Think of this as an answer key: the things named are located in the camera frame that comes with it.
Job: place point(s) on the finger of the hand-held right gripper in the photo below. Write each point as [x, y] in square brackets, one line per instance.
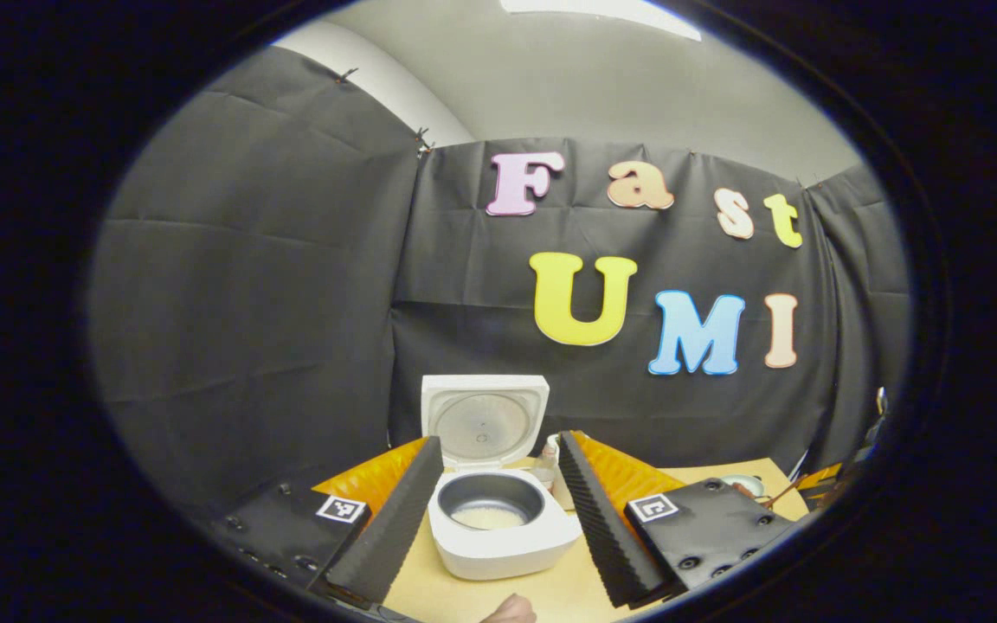
[820, 486]

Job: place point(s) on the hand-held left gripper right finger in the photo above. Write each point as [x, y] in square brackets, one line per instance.
[607, 536]

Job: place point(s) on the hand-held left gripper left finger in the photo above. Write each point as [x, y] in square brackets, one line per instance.
[390, 536]

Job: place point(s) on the white rice cooker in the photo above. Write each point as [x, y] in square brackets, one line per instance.
[507, 545]

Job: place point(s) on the pale green plate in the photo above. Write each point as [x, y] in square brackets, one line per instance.
[745, 478]

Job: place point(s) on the red meat piece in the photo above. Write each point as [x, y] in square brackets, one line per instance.
[742, 490]

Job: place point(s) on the clear water bottle red label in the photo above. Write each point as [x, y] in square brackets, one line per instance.
[548, 467]

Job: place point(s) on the black cloth clip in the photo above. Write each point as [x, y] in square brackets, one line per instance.
[423, 143]
[348, 75]

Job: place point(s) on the large ceiling light panel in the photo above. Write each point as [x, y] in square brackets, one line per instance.
[602, 13]

